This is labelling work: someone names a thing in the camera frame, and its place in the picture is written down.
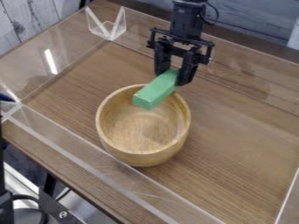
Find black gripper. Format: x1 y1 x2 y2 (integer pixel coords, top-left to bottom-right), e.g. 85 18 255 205
147 0 215 86

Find green rectangular block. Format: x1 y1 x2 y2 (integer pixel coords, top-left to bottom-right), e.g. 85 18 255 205
132 69 178 110

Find brown wooden bowl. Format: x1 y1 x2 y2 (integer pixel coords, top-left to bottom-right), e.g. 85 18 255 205
95 84 192 167

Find clear acrylic tray walls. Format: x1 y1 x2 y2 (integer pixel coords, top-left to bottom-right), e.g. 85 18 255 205
0 1 299 224

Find blue object at left edge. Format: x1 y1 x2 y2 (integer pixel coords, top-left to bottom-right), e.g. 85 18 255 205
0 93 15 102

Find black table leg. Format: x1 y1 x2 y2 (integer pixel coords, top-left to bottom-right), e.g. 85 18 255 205
43 173 57 197

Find grey metal bracket with screw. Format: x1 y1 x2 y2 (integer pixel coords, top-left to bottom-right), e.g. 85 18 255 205
48 202 87 224

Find black cable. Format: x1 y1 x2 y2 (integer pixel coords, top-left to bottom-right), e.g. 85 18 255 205
11 193 51 224

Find black vertical post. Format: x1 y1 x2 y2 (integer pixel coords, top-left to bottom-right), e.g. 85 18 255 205
0 123 15 224

